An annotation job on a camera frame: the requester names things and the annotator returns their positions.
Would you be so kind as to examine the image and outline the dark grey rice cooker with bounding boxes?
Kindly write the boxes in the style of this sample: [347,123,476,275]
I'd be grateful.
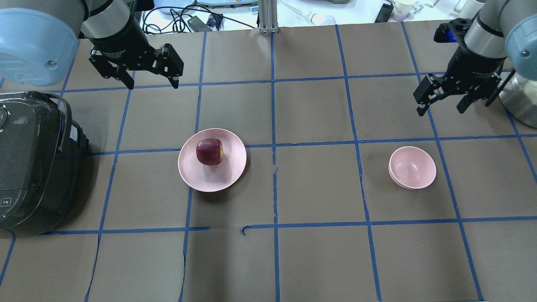
[0,91,89,239]

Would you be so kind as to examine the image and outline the pink bowl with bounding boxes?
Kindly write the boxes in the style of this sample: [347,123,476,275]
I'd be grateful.
[388,146,437,190]

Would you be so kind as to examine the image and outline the black power adapter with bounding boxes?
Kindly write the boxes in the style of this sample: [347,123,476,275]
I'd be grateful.
[187,16,212,32]

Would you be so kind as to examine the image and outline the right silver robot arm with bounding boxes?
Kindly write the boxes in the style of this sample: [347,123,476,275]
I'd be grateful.
[414,0,537,116]

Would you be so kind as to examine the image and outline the white cup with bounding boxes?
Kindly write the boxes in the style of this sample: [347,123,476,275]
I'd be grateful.
[392,0,418,22]

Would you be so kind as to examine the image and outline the steel pot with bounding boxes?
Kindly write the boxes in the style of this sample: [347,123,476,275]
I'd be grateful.
[499,73,537,128]

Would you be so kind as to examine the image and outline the red apple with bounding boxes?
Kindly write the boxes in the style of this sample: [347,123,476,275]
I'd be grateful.
[196,138,223,166]

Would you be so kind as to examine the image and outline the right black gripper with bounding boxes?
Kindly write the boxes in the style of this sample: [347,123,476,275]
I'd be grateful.
[414,46,516,117]

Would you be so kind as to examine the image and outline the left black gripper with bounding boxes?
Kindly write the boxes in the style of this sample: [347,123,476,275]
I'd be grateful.
[88,36,184,90]

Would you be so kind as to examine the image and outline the aluminium frame post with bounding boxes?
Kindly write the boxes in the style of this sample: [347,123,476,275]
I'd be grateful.
[258,0,279,33]

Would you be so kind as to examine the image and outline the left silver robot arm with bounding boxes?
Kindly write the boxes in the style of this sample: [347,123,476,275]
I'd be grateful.
[0,0,184,90]

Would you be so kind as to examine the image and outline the pink plate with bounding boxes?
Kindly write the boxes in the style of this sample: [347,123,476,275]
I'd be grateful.
[177,128,247,193]

